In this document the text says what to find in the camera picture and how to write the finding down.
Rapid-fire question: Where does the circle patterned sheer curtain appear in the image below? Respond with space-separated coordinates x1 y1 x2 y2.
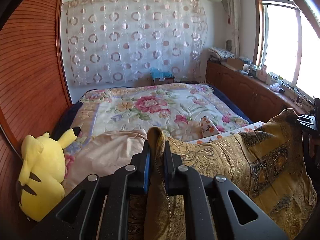
62 0 209 87

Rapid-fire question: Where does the yellow plush toy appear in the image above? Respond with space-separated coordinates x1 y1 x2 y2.
16 127 82 222

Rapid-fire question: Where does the long wooden cabinet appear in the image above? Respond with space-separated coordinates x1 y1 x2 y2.
205 60 315 125

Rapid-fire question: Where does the orange fruit print sheet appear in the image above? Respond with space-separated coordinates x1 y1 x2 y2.
187 121 265 144

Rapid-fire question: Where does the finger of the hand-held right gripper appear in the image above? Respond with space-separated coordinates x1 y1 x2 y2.
297 114 320 132

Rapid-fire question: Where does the blue topped cardboard box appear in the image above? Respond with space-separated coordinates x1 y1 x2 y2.
150 68 175 85

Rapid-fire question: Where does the golden sunflower patterned shirt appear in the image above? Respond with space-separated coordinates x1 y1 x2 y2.
125 109 318 240

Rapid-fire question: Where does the open cardboard box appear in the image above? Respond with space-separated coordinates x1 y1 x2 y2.
226 57 247 71

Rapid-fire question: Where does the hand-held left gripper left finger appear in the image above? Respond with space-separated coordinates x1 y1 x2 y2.
27 140 150 240

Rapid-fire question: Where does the floral blanket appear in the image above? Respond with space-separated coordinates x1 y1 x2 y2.
64 84 253 180

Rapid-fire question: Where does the small rolled floral cloth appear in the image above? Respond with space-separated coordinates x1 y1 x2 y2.
199 116 220 138

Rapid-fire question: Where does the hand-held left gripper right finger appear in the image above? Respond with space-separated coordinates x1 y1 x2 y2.
164 140 288 240

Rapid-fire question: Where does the stack of folded cloths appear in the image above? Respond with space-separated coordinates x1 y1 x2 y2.
209 46 235 60

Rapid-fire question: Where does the pink bottle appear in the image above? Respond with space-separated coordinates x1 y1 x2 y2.
257 65 268 82

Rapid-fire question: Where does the wooden slatted wardrobe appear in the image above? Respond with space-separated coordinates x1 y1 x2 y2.
0 0 74 240

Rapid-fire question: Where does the wooden framed window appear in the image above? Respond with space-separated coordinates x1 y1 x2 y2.
252 0 320 103

